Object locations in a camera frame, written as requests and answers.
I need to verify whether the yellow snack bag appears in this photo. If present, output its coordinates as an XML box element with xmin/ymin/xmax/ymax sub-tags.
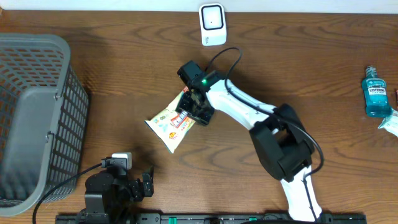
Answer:
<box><xmin>145</xmin><ymin>87</ymin><xmax>195</xmax><ymax>154</ymax></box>

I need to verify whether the teal Listerine mouthwash bottle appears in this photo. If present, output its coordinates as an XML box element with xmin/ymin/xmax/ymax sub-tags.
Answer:
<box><xmin>361</xmin><ymin>66</ymin><xmax>392</xmax><ymax>118</ymax></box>

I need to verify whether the light blue wet wipes pack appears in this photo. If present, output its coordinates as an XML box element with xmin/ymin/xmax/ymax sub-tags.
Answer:
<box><xmin>378</xmin><ymin>110</ymin><xmax>398</xmax><ymax>136</ymax></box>

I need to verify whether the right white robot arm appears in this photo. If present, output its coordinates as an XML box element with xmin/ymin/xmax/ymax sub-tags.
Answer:
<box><xmin>176</xmin><ymin>61</ymin><xmax>322</xmax><ymax>222</ymax></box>

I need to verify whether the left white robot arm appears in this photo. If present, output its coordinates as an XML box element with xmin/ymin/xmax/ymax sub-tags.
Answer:
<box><xmin>82</xmin><ymin>162</ymin><xmax>154</xmax><ymax>224</ymax></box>

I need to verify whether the white barcode scanner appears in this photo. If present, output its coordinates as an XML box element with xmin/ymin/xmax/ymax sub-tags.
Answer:
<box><xmin>199</xmin><ymin>3</ymin><xmax>227</xmax><ymax>47</ymax></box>

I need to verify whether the grey plastic shopping basket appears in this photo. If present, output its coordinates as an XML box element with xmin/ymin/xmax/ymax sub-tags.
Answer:
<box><xmin>1</xmin><ymin>33</ymin><xmax>89</xmax><ymax>217</ymax></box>

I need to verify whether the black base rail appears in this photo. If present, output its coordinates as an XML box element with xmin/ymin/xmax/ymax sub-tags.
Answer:
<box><xmin>55</xmin><ymin>212</ymin><xmax>368</xmax><ymax>224</ymax></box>

